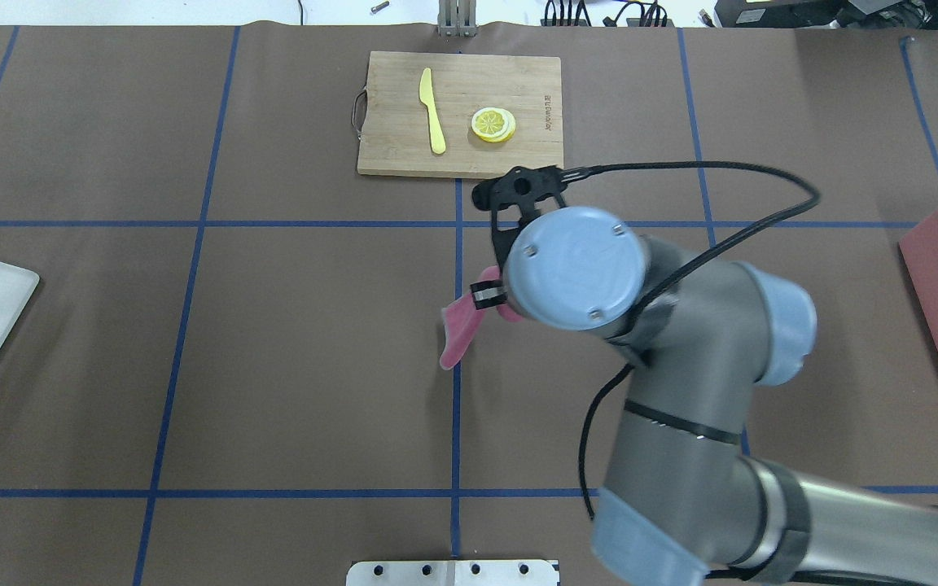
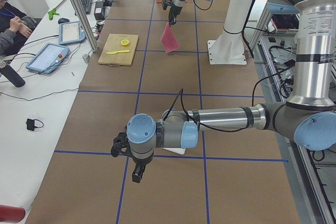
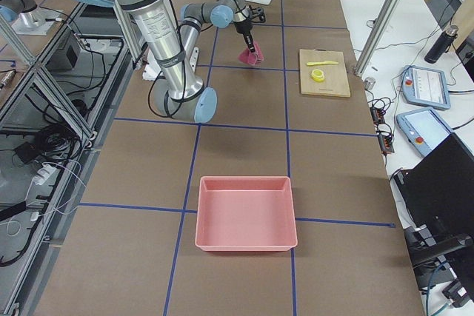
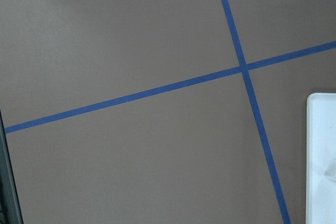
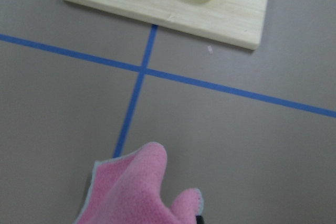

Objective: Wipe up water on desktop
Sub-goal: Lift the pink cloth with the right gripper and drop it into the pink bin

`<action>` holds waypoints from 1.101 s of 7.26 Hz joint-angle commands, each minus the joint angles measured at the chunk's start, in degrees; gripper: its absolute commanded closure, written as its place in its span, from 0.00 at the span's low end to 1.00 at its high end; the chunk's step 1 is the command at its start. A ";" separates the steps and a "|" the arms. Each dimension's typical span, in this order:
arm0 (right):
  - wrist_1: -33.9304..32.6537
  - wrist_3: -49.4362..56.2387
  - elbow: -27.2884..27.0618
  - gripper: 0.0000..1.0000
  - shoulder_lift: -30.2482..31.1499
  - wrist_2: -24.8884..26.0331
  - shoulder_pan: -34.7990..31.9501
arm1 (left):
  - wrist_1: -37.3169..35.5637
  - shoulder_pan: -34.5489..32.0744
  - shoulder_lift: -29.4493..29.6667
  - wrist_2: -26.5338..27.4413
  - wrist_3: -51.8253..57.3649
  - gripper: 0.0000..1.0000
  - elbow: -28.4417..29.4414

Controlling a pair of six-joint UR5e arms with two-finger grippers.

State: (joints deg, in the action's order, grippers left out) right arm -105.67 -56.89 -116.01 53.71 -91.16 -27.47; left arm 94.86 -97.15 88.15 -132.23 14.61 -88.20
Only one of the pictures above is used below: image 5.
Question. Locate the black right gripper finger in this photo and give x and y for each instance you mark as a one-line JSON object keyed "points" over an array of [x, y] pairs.
{"points": [[199, 219]]}

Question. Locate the pink microfibre cloth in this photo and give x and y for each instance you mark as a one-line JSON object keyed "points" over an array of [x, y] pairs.
{"points": [[127, 189]]}

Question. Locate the bamboo cutting board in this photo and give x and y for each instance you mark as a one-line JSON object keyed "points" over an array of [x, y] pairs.
{"points": [[236, 22]]}

